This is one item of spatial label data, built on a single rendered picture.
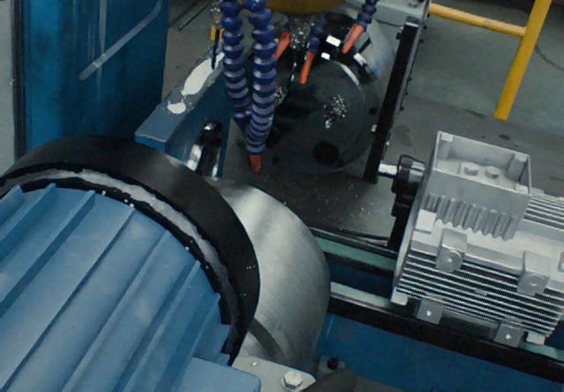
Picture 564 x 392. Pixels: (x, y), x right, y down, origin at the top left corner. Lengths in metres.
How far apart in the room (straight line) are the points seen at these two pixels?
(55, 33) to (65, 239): 0.48
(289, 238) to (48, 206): 0.38
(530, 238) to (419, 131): 0.80
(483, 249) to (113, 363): 0.67
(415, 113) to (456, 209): 0.88
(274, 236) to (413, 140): 0.99
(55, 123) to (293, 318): 0.36
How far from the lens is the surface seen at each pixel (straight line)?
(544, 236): 1.00
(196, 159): 1.00
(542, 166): 1.78
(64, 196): 0.43
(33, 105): 0.90
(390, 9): 1.37
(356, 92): 1.19
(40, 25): 0.85
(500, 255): 0.98
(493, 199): 0.95
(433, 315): 1.00
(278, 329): 0.69
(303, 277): 0.76
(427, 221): 0.95
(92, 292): 0.38
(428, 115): 1.83
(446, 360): 1.09
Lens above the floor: 1.61
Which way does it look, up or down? 33 degrees down
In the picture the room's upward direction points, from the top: 11 degrees clockwise
